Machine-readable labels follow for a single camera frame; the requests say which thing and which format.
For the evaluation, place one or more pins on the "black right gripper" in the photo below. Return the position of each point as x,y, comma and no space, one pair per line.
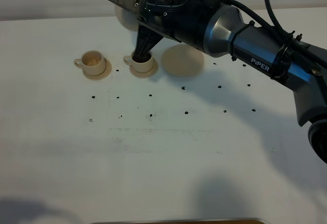
182,20

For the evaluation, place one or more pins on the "beige ceramic teapot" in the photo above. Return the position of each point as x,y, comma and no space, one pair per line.
126,19

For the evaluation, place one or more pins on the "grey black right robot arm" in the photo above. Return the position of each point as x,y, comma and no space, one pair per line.
221,27

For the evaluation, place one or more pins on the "beige teapot saucer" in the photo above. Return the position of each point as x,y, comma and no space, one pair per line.
183,61

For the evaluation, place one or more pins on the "beige middle teacup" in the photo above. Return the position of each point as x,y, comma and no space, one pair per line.
140,65

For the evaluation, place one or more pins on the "beige teacup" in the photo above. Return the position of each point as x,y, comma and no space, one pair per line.
92,63
140,65

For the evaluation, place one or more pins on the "beige middle cup saucer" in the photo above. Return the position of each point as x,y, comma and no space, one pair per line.
144,74

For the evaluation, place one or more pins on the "beige cup saucer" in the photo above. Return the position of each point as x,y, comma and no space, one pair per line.
144,74
104,74

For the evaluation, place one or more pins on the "beige left cup saucer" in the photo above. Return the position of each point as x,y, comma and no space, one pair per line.
104,74

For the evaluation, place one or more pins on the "beige left teacup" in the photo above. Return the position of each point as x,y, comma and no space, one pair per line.
92,63

